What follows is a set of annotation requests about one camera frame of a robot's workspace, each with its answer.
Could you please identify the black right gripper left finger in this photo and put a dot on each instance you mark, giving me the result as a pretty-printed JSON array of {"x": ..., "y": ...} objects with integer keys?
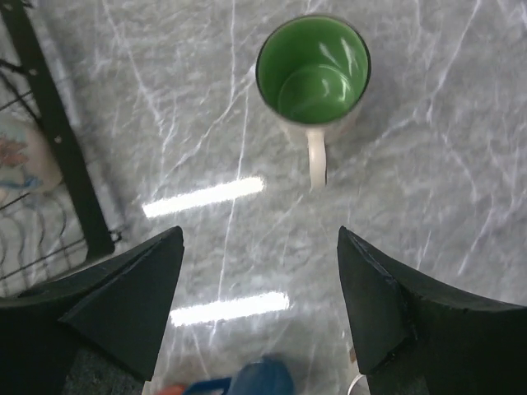
[{"x": 96, "y": 331}]

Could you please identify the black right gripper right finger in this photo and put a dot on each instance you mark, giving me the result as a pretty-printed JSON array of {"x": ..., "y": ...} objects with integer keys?
[{"x": 413, "y": 334}]

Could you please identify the beige dragon print mug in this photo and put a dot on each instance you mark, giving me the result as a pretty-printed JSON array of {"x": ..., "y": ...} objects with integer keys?
[{"x": 27, "y": 162}]

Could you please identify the cream mug green inside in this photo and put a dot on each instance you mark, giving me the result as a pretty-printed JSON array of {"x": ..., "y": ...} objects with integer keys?
[{"x": 311, "y": 73}]

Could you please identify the dark blue scalloped mug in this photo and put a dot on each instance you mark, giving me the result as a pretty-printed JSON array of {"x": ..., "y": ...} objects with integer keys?
[{"x": 266, "y": 376}]

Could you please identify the black wire dish rack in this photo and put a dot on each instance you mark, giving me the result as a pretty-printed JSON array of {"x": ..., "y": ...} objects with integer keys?
[{"x": 55, "y": 210}]

